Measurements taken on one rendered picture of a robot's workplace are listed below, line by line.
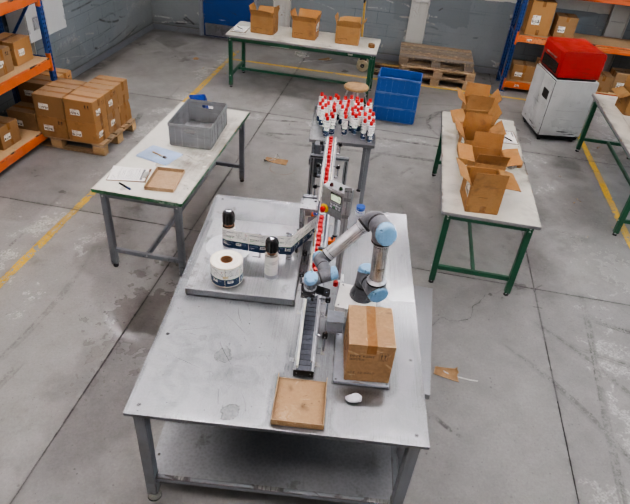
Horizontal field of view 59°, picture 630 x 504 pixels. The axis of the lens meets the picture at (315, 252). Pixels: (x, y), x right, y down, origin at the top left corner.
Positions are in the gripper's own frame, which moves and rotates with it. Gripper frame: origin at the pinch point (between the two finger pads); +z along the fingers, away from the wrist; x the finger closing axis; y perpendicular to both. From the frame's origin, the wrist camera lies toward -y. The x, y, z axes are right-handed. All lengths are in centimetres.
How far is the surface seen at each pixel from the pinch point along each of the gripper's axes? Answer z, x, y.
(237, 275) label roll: 3.5, -10.3, 47.7
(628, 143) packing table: 174, -270, -315
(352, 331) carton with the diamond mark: -38, 29, -23
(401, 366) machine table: -10, 38, -53
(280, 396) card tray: -25, 63, 11
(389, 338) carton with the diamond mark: -39, 31, -42
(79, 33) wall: 323, -481, 392
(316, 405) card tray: -27, 66, -8
